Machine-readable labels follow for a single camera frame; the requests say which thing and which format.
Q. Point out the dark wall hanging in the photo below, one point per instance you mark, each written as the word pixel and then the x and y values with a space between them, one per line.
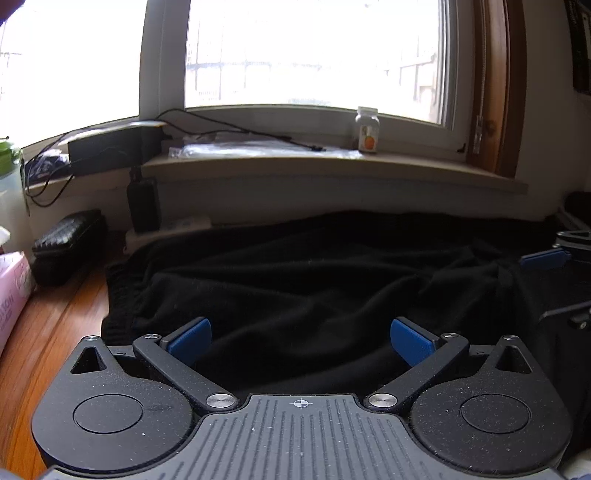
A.
pixel 579 46

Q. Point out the clear plastic bag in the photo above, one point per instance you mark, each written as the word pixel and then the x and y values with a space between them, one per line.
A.
pixel 258 150

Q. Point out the black box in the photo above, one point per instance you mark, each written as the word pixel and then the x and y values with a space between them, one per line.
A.
pixel 111 147

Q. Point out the small orange-label bottle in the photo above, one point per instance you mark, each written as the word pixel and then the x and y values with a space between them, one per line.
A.
pixel 368 134

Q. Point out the purple patterned packet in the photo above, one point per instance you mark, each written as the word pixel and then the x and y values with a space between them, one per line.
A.
pixel 46 166

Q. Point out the black fleece sweatshirt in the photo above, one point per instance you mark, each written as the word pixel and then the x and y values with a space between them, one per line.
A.
pixel 300 286

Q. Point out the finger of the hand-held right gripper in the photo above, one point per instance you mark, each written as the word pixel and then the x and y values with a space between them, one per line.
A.
pixel 545 259
pixel 568 316

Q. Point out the brown wooden window trim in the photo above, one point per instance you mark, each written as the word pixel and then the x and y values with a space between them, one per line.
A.
pixel 498 92

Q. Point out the black textured case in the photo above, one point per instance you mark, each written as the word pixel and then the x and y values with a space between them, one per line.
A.
pixel 69 249

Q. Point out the pink tissue box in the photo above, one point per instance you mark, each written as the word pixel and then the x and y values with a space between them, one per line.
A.
pixel 14 304

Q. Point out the green-lid white bottle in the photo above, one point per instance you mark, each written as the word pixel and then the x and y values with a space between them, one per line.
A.
pixel 11 207

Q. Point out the white window frame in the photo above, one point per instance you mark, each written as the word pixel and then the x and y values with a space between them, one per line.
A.
pixel 161 69

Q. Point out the metal window latch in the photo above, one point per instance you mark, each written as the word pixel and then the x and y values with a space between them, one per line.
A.
pixel 479 136

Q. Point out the black power adapter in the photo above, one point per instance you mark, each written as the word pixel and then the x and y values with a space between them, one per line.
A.
pixel 143 207

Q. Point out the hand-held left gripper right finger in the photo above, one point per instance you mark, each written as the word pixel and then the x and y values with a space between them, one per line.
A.
pixel 411 341

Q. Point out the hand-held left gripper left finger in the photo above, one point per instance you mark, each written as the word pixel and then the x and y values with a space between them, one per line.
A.
pixel 189 341

